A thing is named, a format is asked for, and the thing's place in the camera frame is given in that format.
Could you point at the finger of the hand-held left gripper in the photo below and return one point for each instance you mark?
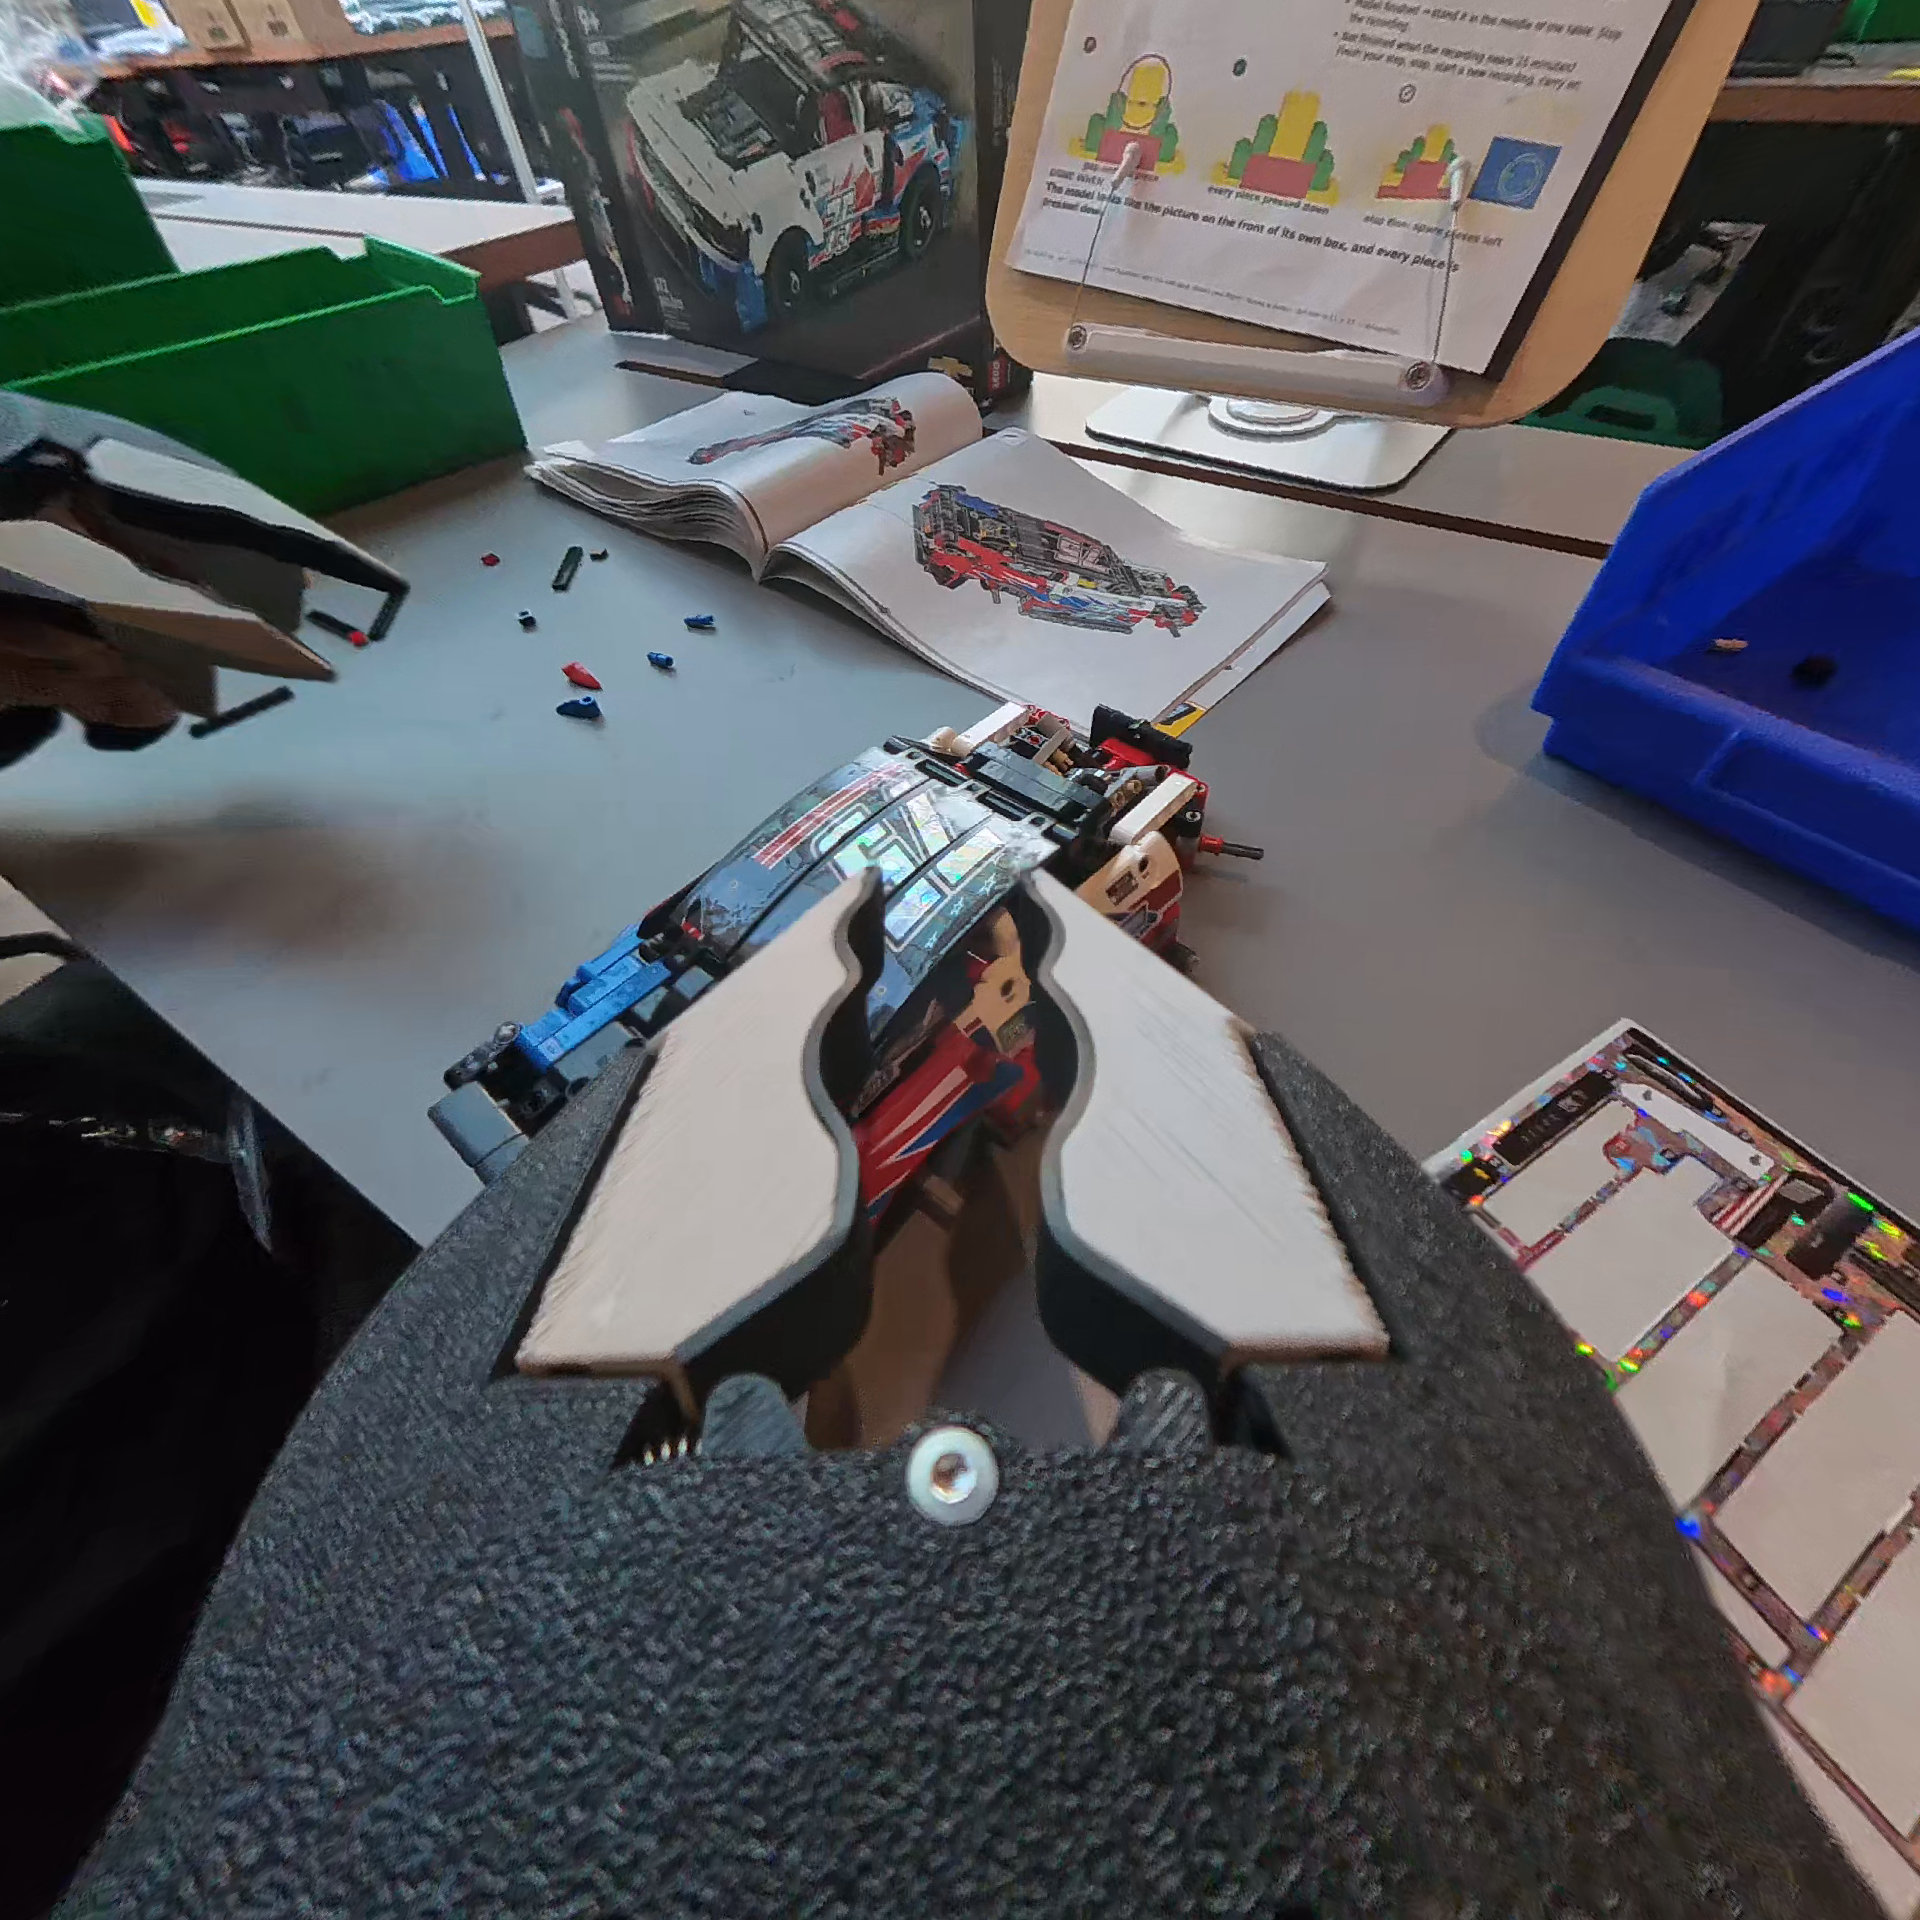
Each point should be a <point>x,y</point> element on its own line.
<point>150,608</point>
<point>226,517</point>

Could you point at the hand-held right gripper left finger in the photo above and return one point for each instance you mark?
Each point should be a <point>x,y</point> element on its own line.
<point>706,1185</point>

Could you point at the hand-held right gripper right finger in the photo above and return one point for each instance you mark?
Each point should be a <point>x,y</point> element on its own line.
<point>1202,1185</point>

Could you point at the red white blue toy car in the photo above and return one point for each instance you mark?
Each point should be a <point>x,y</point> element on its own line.
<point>839,840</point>

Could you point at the holographic sticker sheet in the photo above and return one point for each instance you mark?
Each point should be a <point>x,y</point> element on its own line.
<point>1725,1350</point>

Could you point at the instruction booklet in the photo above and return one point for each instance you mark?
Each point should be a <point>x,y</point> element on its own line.
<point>1051,569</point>

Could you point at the long black holed toy beam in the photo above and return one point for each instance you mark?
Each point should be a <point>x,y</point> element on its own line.
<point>240,714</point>

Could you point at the large green plastic bin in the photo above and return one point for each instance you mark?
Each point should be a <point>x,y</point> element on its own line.
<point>77,211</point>

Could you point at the brown cardboard box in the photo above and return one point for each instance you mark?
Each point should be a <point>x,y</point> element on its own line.
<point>207,24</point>
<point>294,18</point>

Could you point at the blue plastic bin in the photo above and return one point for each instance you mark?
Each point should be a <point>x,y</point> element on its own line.
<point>1725,779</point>

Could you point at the black toy car set box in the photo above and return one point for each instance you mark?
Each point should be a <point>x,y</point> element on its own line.
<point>781,149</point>

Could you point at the wooden document stand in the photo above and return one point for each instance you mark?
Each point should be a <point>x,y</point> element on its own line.
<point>1621,345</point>

